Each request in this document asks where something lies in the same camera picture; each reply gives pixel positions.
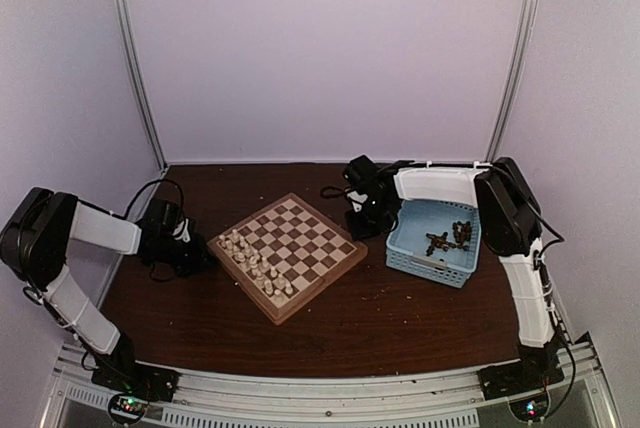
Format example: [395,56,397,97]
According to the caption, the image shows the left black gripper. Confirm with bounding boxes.
[153,232,217,277]

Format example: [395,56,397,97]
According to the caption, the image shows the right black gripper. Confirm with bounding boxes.
[344,197,394,242]

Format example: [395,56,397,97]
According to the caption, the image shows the light blue plastic basket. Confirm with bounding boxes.
[386,200,481,288]

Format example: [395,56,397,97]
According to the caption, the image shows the wooden chess board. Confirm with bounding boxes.
[208,193,368,325]

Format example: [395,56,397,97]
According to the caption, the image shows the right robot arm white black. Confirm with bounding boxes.
[340,155,561,390]

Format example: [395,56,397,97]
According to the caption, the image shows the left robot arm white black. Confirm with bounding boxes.
[1,187,215,392]

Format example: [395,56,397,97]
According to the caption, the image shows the pile of dark chess pieces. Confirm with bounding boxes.
[425,221,473,256]

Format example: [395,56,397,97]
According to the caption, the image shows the row of white chess pieces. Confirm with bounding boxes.
[215,228,296,308]

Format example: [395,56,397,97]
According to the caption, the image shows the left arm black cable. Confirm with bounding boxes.
[122,178,186,229]

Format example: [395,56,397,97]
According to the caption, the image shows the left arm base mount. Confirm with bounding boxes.
[91,365,180,402]

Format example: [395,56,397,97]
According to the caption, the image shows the front aluminium rail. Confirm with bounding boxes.
[39,342,621,428]

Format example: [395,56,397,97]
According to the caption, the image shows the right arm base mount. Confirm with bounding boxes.
[478,361,565,400]

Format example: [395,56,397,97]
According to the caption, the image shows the left aluminium frame post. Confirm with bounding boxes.
[113,0,168,171]

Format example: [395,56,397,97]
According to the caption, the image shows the aluminium frame post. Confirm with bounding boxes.
[485,0,539,162]
[113,0,168,171]

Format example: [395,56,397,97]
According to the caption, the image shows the right aluminium frame post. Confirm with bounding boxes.
[485,0,539,162]

